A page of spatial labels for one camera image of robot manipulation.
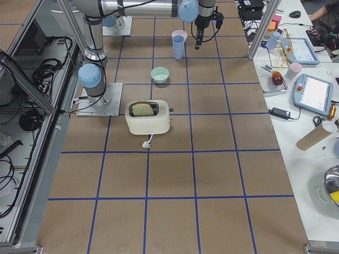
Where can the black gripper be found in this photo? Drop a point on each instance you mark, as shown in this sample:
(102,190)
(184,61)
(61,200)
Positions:
(202,23)

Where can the blue cup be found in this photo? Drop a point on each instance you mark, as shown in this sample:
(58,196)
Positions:
(178,42)
(178,51)

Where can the pink bowl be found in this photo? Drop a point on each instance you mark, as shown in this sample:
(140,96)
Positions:
(181,33)

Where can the green bowl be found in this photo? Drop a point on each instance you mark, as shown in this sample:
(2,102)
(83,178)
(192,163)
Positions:
(159,75)

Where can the mango fruit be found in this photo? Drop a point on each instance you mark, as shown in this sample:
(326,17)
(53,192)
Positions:
(277,78)

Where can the cream toaster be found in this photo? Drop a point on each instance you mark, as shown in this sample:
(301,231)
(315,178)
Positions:
(158,123)

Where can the bread slice in toaster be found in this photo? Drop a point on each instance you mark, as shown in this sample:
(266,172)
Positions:
(142,109)

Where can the blue tablet far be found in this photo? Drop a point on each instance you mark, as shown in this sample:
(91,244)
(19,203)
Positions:
(299,50)

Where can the blue tablet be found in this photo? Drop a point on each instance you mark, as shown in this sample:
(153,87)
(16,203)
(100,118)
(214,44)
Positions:
(312,94)
(299,50)

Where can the black power adapter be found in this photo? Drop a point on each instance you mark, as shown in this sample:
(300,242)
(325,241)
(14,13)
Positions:
(283,114)

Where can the blue tablet near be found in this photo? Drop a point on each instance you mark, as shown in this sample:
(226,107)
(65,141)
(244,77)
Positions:
(312,94)

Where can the cardboard tube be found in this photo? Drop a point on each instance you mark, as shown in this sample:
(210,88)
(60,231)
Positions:
(316,135)

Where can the steel mixing bowl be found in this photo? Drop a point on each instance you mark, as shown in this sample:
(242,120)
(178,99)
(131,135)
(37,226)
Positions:
(331,184)

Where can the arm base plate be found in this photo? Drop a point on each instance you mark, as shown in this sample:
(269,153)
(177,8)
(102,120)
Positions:
(108,105)
(125,32)

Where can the aluminium frame post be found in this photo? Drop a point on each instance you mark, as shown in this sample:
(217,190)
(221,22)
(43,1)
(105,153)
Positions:
(270,11)

